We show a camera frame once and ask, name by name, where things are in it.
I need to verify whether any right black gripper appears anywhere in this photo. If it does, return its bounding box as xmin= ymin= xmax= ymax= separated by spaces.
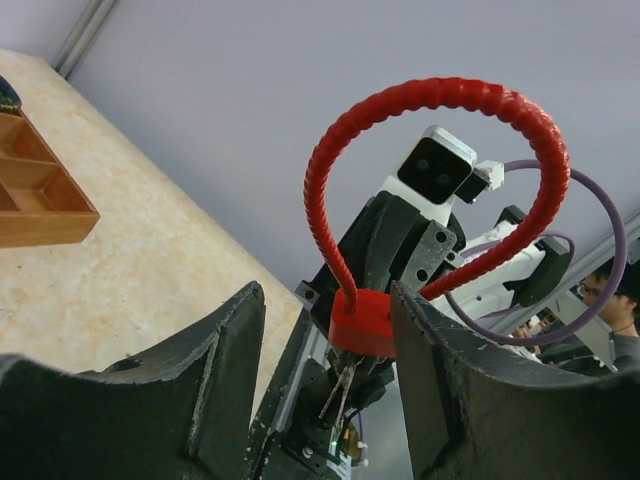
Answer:
xmin=294 ymin=192 xmax=466 ymax=381

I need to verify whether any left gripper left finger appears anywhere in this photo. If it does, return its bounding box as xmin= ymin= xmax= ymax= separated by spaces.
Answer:
xmin=1 ymin=282 xmax=265 ymax=479

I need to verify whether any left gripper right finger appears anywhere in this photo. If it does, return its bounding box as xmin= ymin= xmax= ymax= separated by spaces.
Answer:
xmin=390 ymin=283 xmax=639 ymax=479

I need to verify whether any red cable lock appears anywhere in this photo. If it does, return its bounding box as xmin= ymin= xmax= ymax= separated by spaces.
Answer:
xmin=303 ymin=77 xmax=570 ymax=357

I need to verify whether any person with glasses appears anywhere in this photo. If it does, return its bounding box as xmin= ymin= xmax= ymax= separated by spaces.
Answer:
xmin=514 ymin=257 xmax=640 ymax=374

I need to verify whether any wooden compartment tray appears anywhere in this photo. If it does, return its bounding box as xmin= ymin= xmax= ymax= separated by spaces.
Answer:
xmin=1 ymin=112 xmax=100 ymax=248

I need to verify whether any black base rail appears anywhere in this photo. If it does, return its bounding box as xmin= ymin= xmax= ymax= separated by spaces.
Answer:
xmin=241 ymin=282 xmax=352 ymax=479

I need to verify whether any green yellow coiled strap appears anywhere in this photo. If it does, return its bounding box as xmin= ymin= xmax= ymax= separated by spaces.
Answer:
xmin=0 ymin=74 xmax=24 ymax=119

